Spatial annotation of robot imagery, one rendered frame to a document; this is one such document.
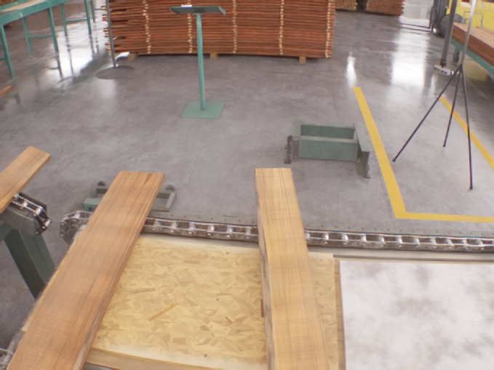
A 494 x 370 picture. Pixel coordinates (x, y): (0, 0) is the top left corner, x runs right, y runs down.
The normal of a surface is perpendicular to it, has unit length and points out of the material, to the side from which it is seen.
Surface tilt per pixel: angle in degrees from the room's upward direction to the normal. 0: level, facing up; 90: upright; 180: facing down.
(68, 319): 0
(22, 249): 90
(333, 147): 90
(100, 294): 0
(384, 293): 0
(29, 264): 90
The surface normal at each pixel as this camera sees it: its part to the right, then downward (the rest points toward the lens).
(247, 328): 0.00, -0.82
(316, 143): -0.11, 0.57
